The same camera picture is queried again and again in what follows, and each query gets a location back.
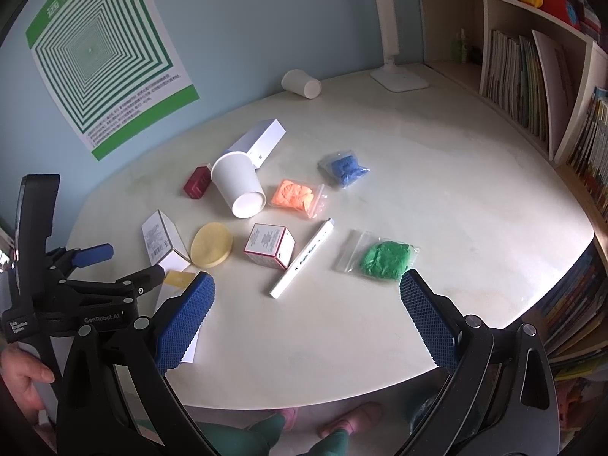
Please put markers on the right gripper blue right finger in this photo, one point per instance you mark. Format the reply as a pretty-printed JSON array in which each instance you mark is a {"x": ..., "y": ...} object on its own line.
[{"x": 437, "y": 332}]

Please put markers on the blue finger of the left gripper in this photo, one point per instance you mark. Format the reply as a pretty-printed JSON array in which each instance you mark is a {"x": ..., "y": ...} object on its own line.
[
  {"x": 143, "y": 281},
  {"x": 87, "y": 257}
]

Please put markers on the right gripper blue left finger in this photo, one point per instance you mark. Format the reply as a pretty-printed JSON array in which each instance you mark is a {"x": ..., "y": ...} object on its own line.
[{"x": 175, "y": 334}]

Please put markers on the white gold soap box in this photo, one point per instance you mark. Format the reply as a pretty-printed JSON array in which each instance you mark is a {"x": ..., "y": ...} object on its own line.
[{"x": 178, "y": 277}]

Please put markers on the round yellow sponge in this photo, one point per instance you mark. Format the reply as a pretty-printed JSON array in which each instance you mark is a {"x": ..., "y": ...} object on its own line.
[{"x": 211, "y": 246}]

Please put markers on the bag of green clay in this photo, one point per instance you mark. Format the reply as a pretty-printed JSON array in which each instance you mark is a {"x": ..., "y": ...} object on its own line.
[{"x": 368, "y": 255}]

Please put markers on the bag of blue clay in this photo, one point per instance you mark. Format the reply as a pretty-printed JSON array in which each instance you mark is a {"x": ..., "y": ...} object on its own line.
[{"x": 342, "y": 168}]

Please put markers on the person's left hand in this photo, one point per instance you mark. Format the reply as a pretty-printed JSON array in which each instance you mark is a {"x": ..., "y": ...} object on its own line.
[{"x": 20, "y": 370}]

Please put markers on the white printed carton box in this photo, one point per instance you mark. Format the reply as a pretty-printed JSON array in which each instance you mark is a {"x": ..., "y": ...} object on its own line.
[{"x": 163, "y": 244}]

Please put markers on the small dark red box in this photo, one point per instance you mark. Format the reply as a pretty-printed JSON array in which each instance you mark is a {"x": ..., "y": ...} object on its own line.
[{"x": 198, "y": 183}]

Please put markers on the pink slipper right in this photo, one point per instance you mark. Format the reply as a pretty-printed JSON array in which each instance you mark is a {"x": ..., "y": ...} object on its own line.
[{"x": 359, "y": 419}]

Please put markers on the pink slipper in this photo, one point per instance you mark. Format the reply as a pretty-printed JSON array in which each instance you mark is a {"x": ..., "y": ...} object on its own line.
[
  {"x": 290, "y": 416},
  {"x": 359, "y": 419}
]

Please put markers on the white box with red trim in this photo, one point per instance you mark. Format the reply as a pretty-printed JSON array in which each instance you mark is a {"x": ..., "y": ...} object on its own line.
[{"x": 270, "y": 246}]

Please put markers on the large white paper cup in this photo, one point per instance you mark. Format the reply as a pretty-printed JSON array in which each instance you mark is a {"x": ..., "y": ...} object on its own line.
[{"x": 236, "y": 180}]

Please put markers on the slim white tube box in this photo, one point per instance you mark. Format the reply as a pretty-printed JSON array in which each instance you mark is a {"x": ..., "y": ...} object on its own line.
[{"x": 317, "y": 241}]

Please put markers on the pink slipper left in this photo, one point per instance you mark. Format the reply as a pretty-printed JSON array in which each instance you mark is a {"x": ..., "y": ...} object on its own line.
[{"x": 290, "y": 416}]

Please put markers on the bag of orange clay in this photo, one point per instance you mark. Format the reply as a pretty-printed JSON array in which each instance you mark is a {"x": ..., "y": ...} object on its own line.
[{"x": 303, "y": 198}]

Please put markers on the long white carton box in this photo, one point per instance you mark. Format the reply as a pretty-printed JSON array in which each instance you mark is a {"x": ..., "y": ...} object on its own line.
[{"x": 259, "y": 141}]

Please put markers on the green white eye chart poster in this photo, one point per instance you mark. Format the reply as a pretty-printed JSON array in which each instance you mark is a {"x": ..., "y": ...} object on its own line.
[{"x": 110, "y": 66}]

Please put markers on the white desk lamp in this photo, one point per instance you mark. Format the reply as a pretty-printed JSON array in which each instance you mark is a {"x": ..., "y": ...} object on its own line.
[{"x": 392, "y": 77}]

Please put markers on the white paper cup lying far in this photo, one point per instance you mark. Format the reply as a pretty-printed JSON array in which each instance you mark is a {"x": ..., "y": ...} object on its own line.
[{"x": 300, "y": 83}]

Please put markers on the wooden bookshelf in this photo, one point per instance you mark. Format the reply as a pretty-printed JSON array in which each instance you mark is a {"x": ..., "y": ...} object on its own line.
[{"x": 550, "y": 81}]

